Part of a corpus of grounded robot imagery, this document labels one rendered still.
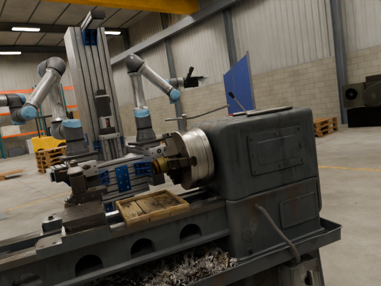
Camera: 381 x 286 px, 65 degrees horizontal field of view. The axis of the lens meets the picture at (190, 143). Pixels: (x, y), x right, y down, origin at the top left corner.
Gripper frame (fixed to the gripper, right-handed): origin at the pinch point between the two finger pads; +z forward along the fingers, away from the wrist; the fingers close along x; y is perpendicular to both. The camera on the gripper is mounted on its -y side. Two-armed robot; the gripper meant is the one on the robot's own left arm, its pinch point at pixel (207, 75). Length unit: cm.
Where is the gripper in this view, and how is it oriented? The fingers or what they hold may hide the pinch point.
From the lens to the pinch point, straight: 244.9
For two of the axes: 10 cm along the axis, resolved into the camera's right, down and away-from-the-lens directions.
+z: 9.7, -1.7, 1.5
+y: 1.3, 9.6, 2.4
